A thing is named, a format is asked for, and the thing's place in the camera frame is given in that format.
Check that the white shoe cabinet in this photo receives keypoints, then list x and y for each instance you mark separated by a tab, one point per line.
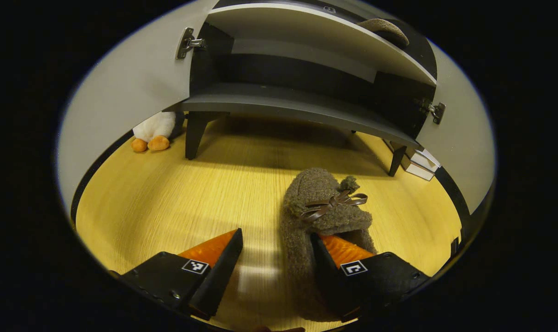
306	41

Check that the white cabinet door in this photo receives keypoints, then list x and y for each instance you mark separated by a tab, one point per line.
131	87
463	138

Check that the metal door hinge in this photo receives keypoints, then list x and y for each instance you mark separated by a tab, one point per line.
186	44
435	111

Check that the brown fuzzy shoe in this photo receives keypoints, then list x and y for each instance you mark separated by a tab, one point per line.
315	193
384	28

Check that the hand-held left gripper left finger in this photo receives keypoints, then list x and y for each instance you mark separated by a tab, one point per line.
221	276

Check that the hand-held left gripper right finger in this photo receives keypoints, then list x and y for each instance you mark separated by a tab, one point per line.
327	272

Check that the white penguin plush toy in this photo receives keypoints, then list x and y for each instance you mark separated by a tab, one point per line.
156	129

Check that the white photo cover book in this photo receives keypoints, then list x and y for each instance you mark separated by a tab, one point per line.
427	157

